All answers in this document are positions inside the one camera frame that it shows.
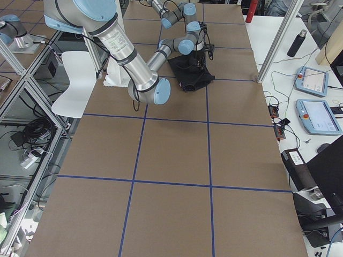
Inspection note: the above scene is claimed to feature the black monitor stand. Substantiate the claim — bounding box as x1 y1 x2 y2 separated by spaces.
293 137 342 247

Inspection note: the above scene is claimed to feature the black power brick box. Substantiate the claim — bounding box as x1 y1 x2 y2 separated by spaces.
281 148 318 192

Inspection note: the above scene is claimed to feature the blue teach pendant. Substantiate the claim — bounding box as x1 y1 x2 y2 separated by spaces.
295 66 329 97
295 99 342 135

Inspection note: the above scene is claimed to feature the black computer mouse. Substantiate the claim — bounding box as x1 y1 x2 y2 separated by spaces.
316 143 330 154

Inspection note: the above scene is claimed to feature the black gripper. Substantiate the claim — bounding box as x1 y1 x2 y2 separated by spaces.
194 44 215 70
198 22 207 36

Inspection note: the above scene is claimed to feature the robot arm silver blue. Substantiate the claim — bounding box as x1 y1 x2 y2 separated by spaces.
147 1 205 41
43 1 215 104

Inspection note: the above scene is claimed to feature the brown paper table mat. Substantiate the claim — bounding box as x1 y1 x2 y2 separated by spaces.
26 4 307 256

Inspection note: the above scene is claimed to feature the red cylinder bottle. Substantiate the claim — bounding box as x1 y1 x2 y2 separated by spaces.
245 0 259 23

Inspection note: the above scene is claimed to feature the near blue teach pendant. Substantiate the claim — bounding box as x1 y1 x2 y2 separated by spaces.
295 99 342 135

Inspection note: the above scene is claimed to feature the black water bottle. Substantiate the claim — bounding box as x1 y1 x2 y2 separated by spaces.
287 29 307 57

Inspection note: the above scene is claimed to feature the aluminium frame post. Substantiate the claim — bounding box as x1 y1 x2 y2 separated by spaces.
256 0 304 84

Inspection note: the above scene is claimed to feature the far blue teach pendant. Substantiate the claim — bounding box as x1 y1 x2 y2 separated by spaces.
295 66 329 97

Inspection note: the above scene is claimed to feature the white plastic chair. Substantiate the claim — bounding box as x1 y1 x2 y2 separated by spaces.
51 51 96 118

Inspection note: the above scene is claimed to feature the black t-shirt with logo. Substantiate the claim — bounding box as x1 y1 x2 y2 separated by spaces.
168 52 215 92

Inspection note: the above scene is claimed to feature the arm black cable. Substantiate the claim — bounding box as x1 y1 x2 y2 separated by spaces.
162 0 188 21
80 32 143 112

